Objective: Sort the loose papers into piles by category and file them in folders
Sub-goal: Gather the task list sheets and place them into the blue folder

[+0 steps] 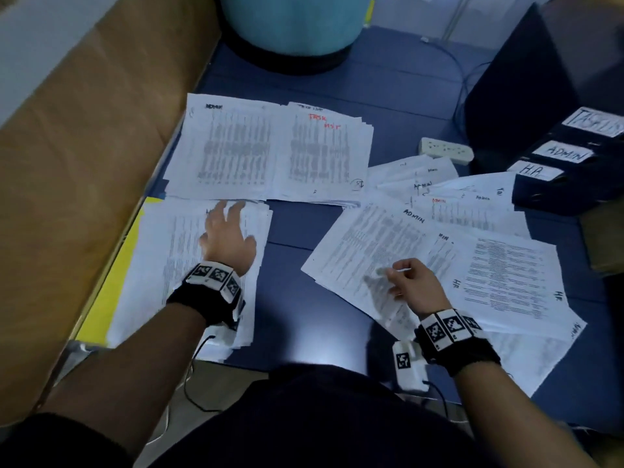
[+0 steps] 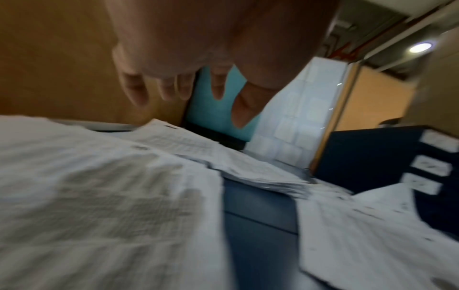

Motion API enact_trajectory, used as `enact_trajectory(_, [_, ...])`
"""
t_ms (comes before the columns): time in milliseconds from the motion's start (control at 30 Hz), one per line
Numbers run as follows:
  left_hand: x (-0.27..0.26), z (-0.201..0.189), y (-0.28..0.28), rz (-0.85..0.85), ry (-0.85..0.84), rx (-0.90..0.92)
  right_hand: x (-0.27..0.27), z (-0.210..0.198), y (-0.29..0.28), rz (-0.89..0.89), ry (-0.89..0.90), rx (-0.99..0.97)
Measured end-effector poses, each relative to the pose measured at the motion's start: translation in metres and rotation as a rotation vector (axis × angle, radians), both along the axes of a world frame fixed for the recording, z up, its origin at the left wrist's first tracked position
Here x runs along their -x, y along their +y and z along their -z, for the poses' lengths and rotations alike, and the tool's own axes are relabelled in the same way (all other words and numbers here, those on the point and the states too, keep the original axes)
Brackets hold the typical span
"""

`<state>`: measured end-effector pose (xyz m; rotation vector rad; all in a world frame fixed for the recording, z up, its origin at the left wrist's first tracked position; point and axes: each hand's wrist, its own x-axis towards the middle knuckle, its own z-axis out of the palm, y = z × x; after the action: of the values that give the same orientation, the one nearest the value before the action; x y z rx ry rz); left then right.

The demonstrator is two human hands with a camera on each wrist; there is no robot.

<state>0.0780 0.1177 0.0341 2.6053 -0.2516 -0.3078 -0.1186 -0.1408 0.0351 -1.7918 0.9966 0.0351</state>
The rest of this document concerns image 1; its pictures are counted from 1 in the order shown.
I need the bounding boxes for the white power strip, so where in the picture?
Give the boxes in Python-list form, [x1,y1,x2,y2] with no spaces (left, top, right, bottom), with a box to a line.
[419,137,476,166]

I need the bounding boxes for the person's right hand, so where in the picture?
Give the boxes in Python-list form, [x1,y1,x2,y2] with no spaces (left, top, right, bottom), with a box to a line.
[385,258,452,320]

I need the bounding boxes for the pile of printed papers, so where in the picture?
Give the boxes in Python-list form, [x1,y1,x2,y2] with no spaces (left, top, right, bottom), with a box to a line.
[300,155,588,398]

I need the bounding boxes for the thin power cable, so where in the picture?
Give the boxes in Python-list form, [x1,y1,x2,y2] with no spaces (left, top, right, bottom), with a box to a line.
[421,36,489,142]

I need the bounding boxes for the white partition panel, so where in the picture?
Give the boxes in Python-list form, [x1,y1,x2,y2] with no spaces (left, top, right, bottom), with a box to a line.
[370,0,557,49]

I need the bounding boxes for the neat stack of printed papers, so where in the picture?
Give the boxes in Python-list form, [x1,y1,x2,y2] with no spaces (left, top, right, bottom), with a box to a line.
[105,198,274,363]
[278,102,374,207]
[161,92,289,203]

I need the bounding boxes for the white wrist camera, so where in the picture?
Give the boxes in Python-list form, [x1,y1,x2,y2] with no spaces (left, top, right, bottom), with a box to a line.
[392,339,430,394]

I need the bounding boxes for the person's left forearm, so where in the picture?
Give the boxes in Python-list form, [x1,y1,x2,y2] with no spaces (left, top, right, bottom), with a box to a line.
[44,305,206,454]

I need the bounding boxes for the brown cardboard box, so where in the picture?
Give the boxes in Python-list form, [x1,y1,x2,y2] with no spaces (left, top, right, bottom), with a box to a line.
[580,194,624,279]

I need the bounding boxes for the black marker wristband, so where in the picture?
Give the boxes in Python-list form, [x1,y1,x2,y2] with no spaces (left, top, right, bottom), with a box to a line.
[412,307,501,376]
[166,260,247,330]

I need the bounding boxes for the yellow folder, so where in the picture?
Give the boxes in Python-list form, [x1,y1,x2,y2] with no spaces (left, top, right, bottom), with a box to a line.
[76,196,165,349]

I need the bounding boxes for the person's right forearm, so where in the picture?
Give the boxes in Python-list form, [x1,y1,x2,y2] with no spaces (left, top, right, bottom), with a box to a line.
[453,360,577,468]

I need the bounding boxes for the teal cylindrical barrel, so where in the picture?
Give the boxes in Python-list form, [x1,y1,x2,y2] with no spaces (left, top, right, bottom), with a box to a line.
[216,0,376,76]

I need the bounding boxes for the person's dark trousers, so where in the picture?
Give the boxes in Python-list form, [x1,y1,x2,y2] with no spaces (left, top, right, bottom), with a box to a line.
[0,363,508,468]

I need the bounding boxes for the person's left hand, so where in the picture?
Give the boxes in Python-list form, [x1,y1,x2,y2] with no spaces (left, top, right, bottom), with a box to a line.
[200,200,257,277]

